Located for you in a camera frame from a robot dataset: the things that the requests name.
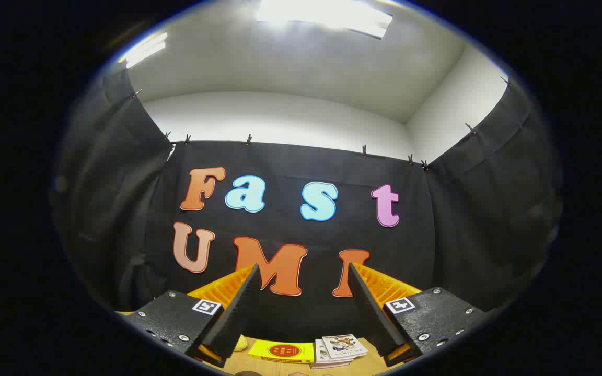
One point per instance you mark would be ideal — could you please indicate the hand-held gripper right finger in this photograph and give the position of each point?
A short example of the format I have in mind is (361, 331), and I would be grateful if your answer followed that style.
(371, 313)

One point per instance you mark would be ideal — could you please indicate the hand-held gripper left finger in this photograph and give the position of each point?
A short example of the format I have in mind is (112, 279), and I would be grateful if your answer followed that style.
(241, 313)

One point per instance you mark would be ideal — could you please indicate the white book with brown cover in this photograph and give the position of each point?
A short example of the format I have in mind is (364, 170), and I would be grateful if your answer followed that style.
(330, 365)

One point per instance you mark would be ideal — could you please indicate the large ceiling light panel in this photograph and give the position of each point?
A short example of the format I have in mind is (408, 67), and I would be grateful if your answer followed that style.
(322, 15)

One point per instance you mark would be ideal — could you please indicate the yellow book with red circle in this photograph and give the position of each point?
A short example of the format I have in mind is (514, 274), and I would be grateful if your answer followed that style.
(280, 351)

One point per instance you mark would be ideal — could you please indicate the white illustrated cover book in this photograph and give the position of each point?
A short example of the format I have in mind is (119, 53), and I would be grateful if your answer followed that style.
(344, 345)
(320, 355)

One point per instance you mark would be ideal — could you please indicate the row of black clips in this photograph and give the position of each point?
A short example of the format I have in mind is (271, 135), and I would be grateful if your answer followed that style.
(364, 151)

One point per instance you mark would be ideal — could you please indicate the yellow bread-shaped plush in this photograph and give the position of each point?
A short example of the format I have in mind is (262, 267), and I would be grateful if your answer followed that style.
(241, 343)

